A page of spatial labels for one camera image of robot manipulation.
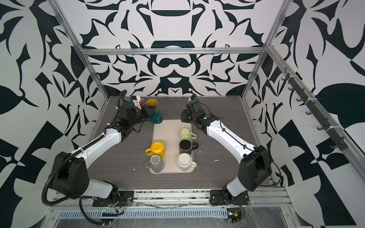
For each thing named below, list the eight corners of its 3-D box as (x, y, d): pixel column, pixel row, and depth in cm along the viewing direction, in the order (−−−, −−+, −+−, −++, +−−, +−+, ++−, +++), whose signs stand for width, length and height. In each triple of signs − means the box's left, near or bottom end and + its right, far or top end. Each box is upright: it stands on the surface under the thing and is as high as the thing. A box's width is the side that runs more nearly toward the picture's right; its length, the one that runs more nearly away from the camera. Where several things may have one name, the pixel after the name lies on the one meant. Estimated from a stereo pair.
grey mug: (146, 172, 84) (142, 166, 76) (148, 161, 88) (144, 155, 80) (164, 172, 84) (162, 166, 76) (164, 161, 88) (163, 155, 80)
